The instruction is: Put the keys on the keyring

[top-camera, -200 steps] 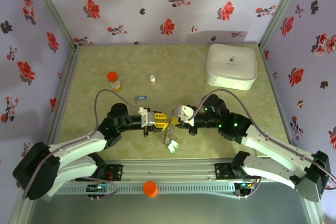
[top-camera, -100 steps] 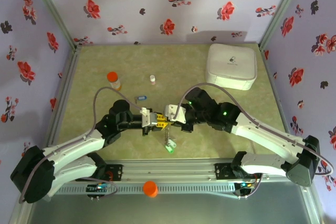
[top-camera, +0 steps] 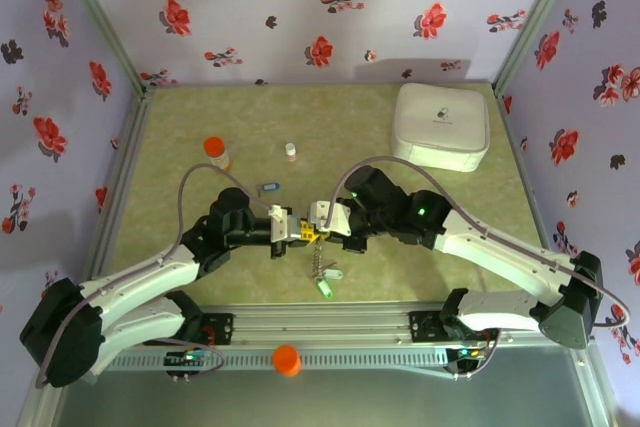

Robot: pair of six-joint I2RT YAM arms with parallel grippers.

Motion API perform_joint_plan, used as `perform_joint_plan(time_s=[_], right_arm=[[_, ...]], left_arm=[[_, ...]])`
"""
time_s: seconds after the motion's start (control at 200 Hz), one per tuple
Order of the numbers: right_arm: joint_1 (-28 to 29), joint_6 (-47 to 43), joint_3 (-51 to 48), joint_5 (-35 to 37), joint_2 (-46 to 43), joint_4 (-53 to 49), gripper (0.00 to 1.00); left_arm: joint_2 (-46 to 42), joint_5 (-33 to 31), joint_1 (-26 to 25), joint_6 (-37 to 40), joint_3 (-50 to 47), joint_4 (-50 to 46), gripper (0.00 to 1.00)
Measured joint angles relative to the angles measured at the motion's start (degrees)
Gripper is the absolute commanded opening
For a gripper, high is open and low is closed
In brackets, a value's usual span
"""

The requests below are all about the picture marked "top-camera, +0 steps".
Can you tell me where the metal key organizer plate with rings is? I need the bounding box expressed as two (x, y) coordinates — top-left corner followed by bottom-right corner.
(309, 241), (327, 282)

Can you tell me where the orange pill bottle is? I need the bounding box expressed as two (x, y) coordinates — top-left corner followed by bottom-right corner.
(202, 136), (233, 172)

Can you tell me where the white zipped case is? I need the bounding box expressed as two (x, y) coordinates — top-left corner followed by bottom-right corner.
(389, 82), (491, 174)

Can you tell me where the orange cylinder cap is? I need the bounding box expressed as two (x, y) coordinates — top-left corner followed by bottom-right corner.
(272, 344), (303, 378)

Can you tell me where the small electronics board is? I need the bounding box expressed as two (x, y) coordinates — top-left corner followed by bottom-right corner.
(447, 344), (496, 366)
(164, 348), (211, 368)

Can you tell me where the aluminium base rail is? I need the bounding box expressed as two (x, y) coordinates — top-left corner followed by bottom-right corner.
(197, 302), (451, 348)

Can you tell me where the perforated grey cable duct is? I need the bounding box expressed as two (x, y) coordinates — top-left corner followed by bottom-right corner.
(107, 348), (451, 373)

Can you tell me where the aluminium table side rail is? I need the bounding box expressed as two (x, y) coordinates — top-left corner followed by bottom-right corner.
(82, 86), (157, 283)
(493, 86), (557, 276)

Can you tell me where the aluminium frame post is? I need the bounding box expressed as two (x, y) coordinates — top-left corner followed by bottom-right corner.
(49, 0), (156, 98)
(492, 0), (587, 98)

